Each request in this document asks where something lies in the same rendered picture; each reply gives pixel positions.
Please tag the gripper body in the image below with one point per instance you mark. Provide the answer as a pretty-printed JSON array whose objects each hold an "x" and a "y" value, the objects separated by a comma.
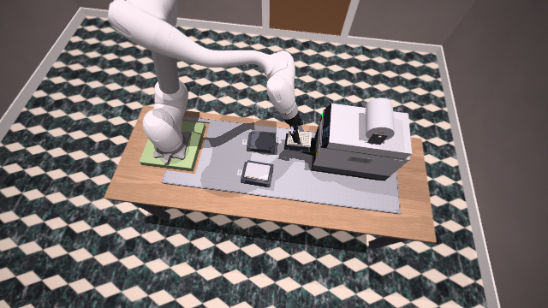
[{"x": 293, "y": 120}]

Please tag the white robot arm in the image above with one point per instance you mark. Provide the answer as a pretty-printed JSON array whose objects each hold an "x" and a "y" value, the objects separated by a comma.
[{"x": 145, "y": 22}]

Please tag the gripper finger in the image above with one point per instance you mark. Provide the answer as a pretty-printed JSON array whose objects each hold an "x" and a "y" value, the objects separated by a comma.
[
  {"x": 295, "y": 135},
  {"x": 300, "y": 127}
]

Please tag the white cylinder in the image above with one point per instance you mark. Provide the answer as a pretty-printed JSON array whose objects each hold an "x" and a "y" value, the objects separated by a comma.
[{"x": 379, "y": 117}]

